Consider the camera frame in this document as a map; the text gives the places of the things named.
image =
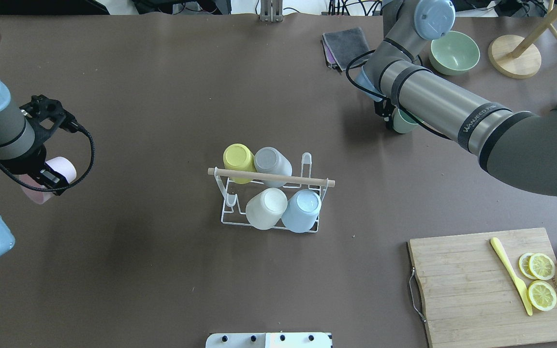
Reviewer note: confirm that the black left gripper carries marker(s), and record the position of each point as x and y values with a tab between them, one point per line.
28	165

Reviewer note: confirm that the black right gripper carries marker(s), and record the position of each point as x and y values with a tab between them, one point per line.
384	110

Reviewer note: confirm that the green plastic cup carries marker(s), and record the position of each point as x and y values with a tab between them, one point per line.
403	123

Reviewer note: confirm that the pink plastic cup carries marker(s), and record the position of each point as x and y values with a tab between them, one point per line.
55	173

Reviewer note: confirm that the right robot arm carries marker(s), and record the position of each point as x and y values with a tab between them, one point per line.
517	148

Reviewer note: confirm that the grey plastic cup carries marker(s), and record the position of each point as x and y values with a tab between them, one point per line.
269	160

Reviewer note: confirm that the light blue plastic cup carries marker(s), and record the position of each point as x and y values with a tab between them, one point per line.
302	211

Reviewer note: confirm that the yellow plastic cup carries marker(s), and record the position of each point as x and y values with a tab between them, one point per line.
238	157

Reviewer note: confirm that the white plastic cup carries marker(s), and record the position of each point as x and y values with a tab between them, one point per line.
266	208

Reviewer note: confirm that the grey folded cloth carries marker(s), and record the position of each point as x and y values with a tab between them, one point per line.
341	47

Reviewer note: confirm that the green bowl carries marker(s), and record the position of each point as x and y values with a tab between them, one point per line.
454	54

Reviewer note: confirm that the wooden stand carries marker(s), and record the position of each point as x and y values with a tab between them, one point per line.
518	57

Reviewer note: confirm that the wooden cutting board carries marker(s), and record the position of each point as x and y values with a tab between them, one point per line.
468	298

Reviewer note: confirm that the upper lemon slice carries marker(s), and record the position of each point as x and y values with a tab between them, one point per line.
536	266

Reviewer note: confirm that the lemon slice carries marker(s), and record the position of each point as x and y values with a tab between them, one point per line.
536	266
542	295

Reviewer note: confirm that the yellow plastic knife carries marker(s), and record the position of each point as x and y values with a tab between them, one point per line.
519	284

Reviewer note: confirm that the lower lemon slice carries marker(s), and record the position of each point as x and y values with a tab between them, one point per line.
542	295

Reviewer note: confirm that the white control box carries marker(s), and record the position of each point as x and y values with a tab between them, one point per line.
270	340

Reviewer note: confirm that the aluminium frame post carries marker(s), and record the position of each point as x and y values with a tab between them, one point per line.
271	10

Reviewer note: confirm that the white wire cup holder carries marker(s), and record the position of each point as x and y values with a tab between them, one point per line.
238	187

